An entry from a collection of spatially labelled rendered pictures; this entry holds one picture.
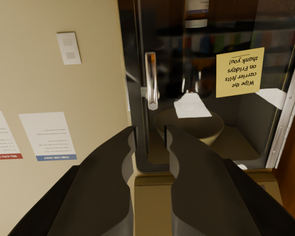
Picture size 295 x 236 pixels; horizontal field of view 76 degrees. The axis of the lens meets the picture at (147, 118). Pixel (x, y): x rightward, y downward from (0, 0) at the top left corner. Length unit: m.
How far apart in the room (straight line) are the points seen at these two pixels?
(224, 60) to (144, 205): 0.33
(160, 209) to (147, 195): 0.04
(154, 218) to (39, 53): 0.72
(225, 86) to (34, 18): 0.72
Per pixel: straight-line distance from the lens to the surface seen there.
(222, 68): 0.35
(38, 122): 1.02
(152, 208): 0.46
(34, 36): 0.88
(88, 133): 0.95
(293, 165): 0.56
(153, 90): 0.29
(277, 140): 0.47
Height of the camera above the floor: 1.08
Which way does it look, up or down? 27 degrees up
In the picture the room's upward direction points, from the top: 176 degrees clockwise
